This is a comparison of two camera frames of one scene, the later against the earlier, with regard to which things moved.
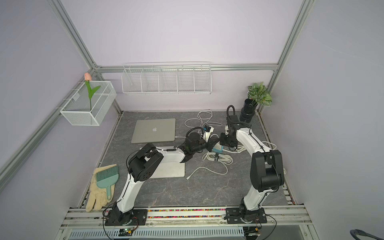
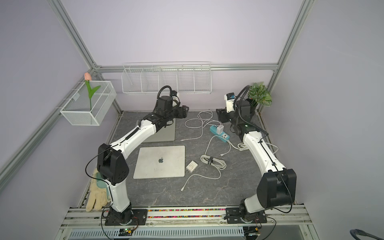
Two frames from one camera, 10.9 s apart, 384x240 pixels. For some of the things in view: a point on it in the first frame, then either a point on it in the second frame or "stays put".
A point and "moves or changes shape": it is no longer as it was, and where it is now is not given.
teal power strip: (218, 148) -> (214, 129)
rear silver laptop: (154, 130) stays put
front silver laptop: (170, 166) stays put
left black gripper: (211, 142) -> (183, 112)
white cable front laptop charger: (225, 159) moves or changes shape
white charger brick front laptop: (206, 134) -> (191, 166)
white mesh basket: (77, 110) stays put
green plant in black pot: (258, 93) stays put
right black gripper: (222, 137) -> (223, 115)
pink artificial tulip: (88, 77) stays put
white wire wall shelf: (167, 78) stays put
